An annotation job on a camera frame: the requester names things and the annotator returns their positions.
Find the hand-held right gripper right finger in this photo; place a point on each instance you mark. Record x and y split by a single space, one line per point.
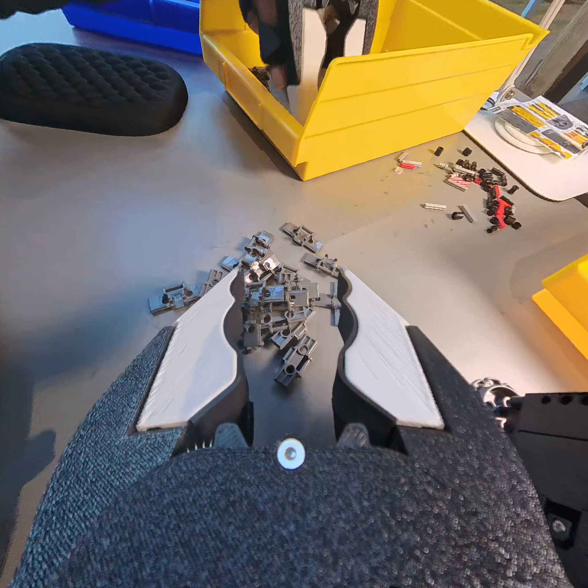
390 367

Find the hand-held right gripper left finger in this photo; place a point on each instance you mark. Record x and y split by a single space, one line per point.
193 367

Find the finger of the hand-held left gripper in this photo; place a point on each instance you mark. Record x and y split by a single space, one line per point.
312 46
354 39

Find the pile of grey track links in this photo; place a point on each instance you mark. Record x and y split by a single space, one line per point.
261 77

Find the yellow storage bin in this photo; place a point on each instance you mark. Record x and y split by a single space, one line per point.
569 303
390 105

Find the small grey track link cluster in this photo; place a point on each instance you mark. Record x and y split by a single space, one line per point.
271 298

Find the person's left forearm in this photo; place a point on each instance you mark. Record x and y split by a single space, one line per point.
36 7

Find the grey desk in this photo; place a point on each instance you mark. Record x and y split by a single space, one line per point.
138 206

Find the blue storage bin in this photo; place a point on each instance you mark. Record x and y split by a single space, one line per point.
138 23

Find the black toy vehicle model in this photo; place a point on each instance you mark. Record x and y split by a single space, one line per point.
556 450

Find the scatter of black red pins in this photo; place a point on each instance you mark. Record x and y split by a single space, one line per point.
491 193

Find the yellow black sticker sheet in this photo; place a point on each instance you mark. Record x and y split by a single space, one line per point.
542 121

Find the black armrest pad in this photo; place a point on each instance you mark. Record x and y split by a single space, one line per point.
92 87

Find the white book stand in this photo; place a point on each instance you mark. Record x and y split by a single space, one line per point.
542 170

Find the rough wooden post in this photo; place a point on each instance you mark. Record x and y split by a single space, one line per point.
556 50

